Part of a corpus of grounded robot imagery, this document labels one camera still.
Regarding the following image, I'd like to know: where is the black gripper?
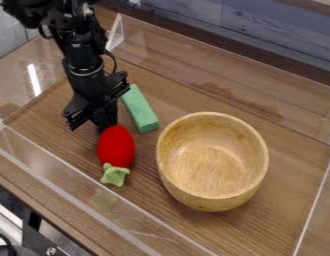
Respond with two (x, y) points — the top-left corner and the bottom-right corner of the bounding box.
(62, 67), (129, 132)

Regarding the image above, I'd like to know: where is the green rectangular block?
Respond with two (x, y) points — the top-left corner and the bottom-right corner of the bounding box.
(121, 84), (159, 134)

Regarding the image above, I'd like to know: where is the red plush strawberry toy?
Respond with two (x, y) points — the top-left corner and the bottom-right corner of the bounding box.
(97, 125), (134, 187)

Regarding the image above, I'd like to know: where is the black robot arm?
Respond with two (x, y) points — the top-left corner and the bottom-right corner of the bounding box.
(0, 0), (129, 129)

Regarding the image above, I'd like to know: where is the wooden bowl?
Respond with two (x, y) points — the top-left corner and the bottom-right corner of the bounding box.
(155, 112), (269, 212)

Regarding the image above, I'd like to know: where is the black cable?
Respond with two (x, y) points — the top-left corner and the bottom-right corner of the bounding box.
(102, 49), (118, 74)

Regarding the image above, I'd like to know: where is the clear acrylic corner bracket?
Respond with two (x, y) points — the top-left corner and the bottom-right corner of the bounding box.
(105, 15), (123, 51)

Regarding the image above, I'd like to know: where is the clear acrylic enclosure wall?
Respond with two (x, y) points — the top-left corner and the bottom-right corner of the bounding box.
(0, 15), (330, 256)

